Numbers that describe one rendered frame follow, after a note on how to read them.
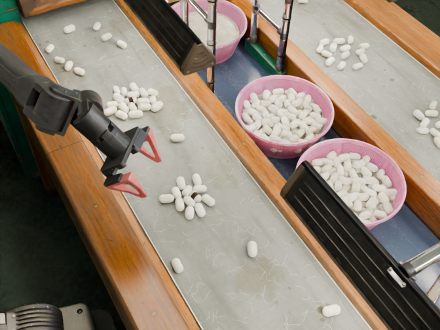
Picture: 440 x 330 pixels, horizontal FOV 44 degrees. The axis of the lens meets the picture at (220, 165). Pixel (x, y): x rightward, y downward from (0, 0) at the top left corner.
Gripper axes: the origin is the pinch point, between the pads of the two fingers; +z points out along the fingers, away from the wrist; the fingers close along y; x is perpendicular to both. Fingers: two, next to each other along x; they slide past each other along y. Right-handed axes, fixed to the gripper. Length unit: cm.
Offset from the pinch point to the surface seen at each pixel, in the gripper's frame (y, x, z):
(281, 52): -63, 7, 21
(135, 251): 9.6, -10.2, 10.5
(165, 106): -37.4, -17.7, 7.5
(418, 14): -217, 4, 121
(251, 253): 3.4, 8.3, 26.5
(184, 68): -17.6, 11.8, -9.8
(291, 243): -2.5, 13.4, 33.2
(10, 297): -4, -104, 32
